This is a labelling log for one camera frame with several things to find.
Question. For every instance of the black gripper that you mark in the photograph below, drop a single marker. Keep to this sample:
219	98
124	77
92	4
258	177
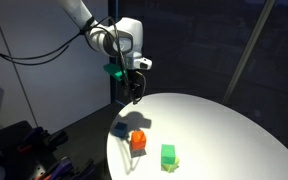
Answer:
136	85

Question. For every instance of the orange block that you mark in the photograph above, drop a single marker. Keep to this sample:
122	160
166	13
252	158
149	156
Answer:
138	140

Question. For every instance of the blue block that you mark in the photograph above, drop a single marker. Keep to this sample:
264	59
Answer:
120	130

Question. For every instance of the gray block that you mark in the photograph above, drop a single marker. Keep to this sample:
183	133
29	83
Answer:
137	153

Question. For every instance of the green block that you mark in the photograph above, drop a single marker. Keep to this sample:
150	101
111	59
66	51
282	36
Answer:
168	154

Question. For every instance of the yellow-green block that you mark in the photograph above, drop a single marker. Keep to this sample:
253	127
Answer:
171	167

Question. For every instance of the white round table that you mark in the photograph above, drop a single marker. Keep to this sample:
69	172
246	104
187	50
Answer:
213	142

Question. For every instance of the purple orange clamp lower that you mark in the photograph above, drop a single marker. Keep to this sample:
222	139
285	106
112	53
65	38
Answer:
64	170

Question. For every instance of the purple orange clamp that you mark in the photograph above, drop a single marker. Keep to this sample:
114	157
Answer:
64	170
39	138

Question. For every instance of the purple orange clamp upper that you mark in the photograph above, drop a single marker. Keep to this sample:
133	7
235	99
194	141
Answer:
39	138

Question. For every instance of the black perforated metal plate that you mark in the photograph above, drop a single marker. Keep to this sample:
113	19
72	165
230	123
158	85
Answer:
26	166

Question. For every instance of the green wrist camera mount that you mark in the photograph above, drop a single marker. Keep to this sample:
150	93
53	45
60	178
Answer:
114	71

